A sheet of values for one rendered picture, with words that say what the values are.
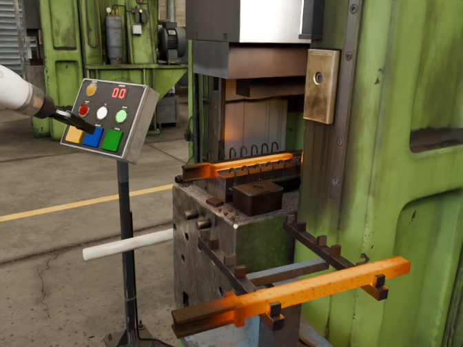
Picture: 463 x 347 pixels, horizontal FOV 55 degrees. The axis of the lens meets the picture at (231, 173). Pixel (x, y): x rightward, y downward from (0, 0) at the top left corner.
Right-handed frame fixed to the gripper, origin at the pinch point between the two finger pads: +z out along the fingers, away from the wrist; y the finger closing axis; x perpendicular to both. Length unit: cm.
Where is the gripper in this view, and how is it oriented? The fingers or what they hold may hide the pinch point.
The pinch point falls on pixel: (85, 127)
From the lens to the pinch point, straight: 156.1
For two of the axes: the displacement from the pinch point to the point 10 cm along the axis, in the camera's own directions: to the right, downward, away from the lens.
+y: 8.5, 1.8, -5.0
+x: 2.8, -9.5, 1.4
